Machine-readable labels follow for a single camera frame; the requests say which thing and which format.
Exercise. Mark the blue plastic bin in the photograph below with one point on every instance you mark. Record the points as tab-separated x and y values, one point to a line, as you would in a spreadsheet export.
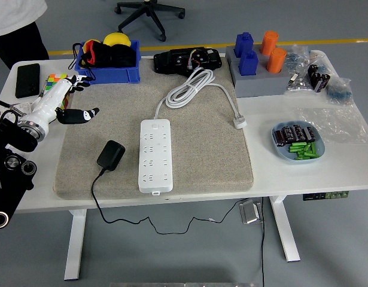
112	75

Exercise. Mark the clear bag of black capacitors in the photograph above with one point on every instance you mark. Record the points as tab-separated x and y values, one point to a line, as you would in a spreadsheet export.
319	77

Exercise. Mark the blue square block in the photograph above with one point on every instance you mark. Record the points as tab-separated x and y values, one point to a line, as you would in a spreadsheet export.
249	64
244	43

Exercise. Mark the person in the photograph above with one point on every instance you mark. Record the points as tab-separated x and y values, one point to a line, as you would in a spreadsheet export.
16	13

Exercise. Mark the orange cylinder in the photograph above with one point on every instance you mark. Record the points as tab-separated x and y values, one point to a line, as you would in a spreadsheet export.
269	42
276	61

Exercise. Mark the clear bag of silver parts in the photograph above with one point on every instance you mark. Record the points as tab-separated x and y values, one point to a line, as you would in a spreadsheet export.
297	85

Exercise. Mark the red yellow cloth pouch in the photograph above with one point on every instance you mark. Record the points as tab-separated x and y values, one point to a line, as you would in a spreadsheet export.
91	49

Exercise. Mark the green battery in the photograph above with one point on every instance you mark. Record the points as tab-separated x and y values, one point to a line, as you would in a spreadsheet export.
306	147
296	148
305	158
310	153
300	154
313	148

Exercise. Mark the white power strip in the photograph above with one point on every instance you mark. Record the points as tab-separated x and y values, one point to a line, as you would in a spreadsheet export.
155	155

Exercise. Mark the white table leg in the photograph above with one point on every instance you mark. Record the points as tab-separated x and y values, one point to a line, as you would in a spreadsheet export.
284	227
76	239

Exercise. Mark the black cloth pouch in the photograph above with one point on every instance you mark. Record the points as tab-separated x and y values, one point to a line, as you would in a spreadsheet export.
121	56

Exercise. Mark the empty clear plastic bag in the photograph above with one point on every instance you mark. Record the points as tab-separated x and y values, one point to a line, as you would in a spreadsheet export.
336	122

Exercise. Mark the light blue plate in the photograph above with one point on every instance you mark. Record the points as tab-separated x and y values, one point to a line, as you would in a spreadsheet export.
291	160

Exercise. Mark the black plug adapter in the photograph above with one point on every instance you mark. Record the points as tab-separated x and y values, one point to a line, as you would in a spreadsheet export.
111	155

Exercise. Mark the clear bag of blue parts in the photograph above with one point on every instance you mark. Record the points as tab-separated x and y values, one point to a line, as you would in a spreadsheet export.
340	91
297	58

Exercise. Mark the yellow ball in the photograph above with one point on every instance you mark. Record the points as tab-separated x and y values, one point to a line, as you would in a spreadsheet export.
116	39

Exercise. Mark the grey-brown mat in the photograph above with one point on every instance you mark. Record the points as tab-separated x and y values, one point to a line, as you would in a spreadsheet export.
201	149

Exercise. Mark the black smartphone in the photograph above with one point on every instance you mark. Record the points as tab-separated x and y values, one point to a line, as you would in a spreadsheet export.
27	80

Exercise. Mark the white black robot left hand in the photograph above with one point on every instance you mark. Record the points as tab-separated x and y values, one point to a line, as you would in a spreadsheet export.
50	101

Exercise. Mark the black table control panel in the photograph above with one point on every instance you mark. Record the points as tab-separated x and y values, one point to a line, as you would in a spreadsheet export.
325	196

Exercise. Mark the colourful puzzle cube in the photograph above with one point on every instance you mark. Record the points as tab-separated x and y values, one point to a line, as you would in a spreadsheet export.
56	78

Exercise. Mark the silver floor socket box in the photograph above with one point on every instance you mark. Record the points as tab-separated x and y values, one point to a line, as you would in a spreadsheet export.
249	213

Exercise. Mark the black office chair base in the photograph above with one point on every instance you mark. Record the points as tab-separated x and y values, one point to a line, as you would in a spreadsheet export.
147	12

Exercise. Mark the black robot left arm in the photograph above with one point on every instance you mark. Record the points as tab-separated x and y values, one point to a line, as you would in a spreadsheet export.
7	167

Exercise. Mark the grey block holder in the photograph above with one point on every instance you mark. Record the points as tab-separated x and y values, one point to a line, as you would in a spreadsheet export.
230	52
261	86

